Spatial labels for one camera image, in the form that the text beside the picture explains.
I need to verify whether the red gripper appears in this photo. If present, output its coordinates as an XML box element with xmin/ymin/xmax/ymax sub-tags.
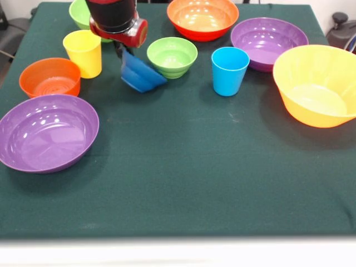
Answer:
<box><xmin>89</xmin><ymin>12</ymin><xmax>149</xmax><ymax>60</ymax></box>

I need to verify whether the blue plastic bowl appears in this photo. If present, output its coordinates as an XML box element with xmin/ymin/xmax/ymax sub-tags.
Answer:
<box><xmin>120</xmin><ymin>50</ymin><xmax>168</xmax><ymax>94</ymax></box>

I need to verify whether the small green plastic bowl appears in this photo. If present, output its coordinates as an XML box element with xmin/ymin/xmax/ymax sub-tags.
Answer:
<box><xmin>146</xmin><ymin>37</ymin><xmax>199</xmax><ymax>80</ymax></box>

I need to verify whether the light blue plastic cup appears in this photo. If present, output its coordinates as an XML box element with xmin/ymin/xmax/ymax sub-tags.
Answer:
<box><xmin>211</xmin><ymin>46</ymin><xmax>250</xmax><ymax>97</ymax></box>

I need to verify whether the yellow plastic cup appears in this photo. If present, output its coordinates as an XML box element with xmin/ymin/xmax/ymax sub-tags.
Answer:
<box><xmin>62</xmin><ymin>29</ymin><xmax>102</xmax><ymax>80</ymax></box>

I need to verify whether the large green plastic bowl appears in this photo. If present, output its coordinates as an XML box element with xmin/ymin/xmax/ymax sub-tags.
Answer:
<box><xmin>68</xmin><ymin>0</ymin><xmax>115</xmax><ymax>43</ymax></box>

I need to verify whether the large red plastic bowl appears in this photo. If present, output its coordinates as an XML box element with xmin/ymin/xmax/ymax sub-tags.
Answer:
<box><xmin>166</xmin><ymin>0</ymin><xmax>240</xmax><ymax>42</ymax></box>

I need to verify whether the small red plastic bowl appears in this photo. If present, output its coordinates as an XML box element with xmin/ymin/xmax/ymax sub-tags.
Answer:
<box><xmin>18</xmin><ymin>57</ymin><xmax>82</xmax><ymax>98</ymax></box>

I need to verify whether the dark green tablecloth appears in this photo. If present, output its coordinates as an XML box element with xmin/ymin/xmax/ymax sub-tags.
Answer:
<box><xmin>0</xmin><ymin>2</ymin><xmax>356</xmax><ymax>240</ymax></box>

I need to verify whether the dark grey stand base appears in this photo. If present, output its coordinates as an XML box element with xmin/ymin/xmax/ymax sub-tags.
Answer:
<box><xmin>325</xmin><ymin>12</ymin><xmax>356</xmax><ymax>53</ymax></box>
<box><xmin>0</xmin><ymin>5</ymin><xmax>32</xmax><ymax>61</ymax></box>

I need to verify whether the purple plastic bowl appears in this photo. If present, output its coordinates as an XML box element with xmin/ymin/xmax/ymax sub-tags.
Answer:
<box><xmin>230</xmin><ymin>17</ymin><xmax>309</xmax><ymax>73</ymax></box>
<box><xmin>0</xmin><ymin>93</ymin><xmax>100</xmax><ymax>174</ymax></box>

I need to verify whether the large orange plastic bowl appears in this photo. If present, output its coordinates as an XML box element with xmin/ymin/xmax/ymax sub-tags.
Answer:
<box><xmin>273</xmin><ymin>44</ymin><xmax>356</xmax><ymax>128</ymax></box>

